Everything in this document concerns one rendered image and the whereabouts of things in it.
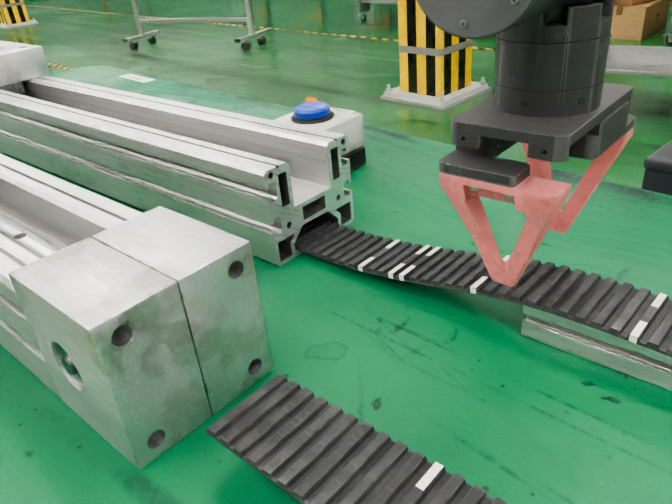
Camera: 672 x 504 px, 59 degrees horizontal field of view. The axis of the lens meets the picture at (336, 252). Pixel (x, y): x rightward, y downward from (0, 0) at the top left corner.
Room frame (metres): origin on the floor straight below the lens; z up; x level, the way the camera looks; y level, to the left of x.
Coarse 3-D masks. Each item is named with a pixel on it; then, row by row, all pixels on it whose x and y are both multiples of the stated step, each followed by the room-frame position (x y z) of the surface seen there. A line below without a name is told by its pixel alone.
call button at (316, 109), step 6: (306, 102) 0.65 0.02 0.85; (312, 102) 0.65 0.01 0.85; (318, 102) 0.64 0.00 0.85; (324, 102) 0.64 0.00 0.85; (294, 108) 0.64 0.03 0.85; (300, 108) 0.63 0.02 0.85; (306, 108) 0.62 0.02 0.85; (312, 108) 0.62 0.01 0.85; (318, 108) 0.62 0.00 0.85; (324, 108) 0.62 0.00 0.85; (294, 114) 0.63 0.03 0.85; (300, 114) 0.62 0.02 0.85; (306, 114) 0.61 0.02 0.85; (312, 114) 0.61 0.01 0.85; (318, 114) 0.62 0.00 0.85; (324, 114) 0.62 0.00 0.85
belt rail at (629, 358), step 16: (528, 320) 0.31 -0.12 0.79; (544, 320) 0.29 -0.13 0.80; (560, 320) 0.29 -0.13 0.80; (528, 336) 0.30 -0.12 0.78; (544, 336) 0.29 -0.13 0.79; (560, 336) 0.29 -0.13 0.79; (576, 336) 0.29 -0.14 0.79; (592, 336) 0.27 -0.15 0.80; (608, 336) 0.27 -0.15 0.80; (576, 352) 0.28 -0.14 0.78; (592, 352) 0.27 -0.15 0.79; (608, 352) 0.27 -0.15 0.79; (624, 352) 0.27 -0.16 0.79; (640, 352) 0.25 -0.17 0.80; (656, 352) 0.25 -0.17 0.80; (624, 368) 0.26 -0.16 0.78; (640, 368) 0.25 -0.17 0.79; (656, 368) 0.25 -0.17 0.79; (656, 384) 0.25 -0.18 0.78
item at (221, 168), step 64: (0, 128) 0.79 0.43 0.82; (64, 128) 0.65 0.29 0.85; (128, 128) 0.58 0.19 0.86; (192, 128) 0.61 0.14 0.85; (256, 128) 0.54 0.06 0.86; (128, 192) 0.58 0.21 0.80; (192, 192) 0.49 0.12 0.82; (256, 192) 0.44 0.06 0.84; (320, 192) 0.46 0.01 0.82; (256, 256) 0.44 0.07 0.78
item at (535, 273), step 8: (528, 264) 0.34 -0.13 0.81; (536, 264) 0.34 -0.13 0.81; (544, 264) 0.33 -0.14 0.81; (552, 264) 0.33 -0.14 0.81; (528, 272) 0.33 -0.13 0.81; (536, 272) 0.32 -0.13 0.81; (544, 272) 0.32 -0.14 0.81; (520, 280) 0.32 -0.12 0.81; (528, 280) 0.32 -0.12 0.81; (536, 280) 0.31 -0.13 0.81; (504, 288) 0.31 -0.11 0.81; (512, 288) 0.31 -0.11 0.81; (520, 288) 0.31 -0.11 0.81; (528, 288) 0.31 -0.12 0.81; (496, 296) 0.31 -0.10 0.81; (504, 296) 0.30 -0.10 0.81; (512, 296) 0.30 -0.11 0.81; (520, 296) 0.30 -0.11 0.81
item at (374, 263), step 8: (400, 240) 0.42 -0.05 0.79; (384, 248) 0.41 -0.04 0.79; (392, 248) 0.41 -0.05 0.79; (400, 248) 0.41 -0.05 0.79; (408, 248) 0.41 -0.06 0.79; (376, 256) 0.40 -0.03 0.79; (384, 256) 0.40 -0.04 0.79; (392, 256) 0.40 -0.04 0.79; (360, 264) 0.39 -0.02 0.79; (368, 264) 0.39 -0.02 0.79; (376, 264) 0.39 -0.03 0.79; (384, 264) 0.39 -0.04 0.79; (368, 272) 0.38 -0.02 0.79
